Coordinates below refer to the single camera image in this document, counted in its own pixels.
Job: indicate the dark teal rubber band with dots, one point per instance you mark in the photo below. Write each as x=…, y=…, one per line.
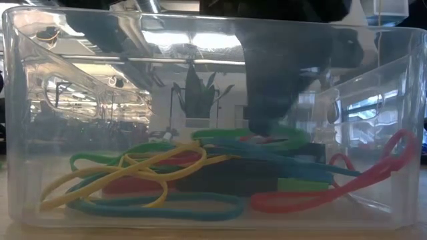
x=150, y=213

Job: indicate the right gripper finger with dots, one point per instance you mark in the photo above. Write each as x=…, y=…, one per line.
x=267, y=106

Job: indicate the clear plastic bin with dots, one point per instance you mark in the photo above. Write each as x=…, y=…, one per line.
x=20, y=200

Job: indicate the red rubber band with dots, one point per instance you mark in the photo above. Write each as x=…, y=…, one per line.
x=300, y=203
x=126, y=186
x=181, y=159

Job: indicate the succulent plant in white pot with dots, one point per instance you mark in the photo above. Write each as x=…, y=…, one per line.
x=197, y=100

